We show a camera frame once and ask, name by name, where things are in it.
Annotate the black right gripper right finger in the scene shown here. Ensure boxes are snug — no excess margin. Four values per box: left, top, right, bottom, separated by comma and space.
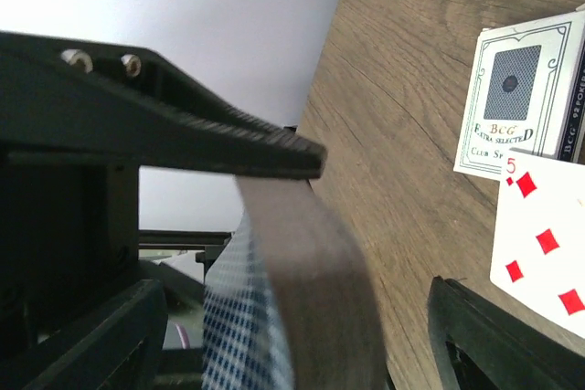
428, 277, 584, 389

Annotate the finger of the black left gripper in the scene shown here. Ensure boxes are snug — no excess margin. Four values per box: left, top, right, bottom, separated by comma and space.
1, 32, 326, 180

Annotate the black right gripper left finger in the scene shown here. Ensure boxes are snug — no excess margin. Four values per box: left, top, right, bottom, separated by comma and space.
1, 279, 167, 389

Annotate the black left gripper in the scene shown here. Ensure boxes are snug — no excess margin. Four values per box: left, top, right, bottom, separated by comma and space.
1, 142, 139, 344

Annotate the five of diamonds card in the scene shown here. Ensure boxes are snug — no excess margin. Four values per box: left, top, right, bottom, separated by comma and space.
490, 149, 584, 336

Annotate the white card box tray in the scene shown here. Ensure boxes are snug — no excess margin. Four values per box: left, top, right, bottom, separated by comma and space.
453, 7, 584, 180

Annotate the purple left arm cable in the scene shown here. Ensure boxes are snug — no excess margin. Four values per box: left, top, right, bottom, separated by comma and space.
173, 321, 193, 350

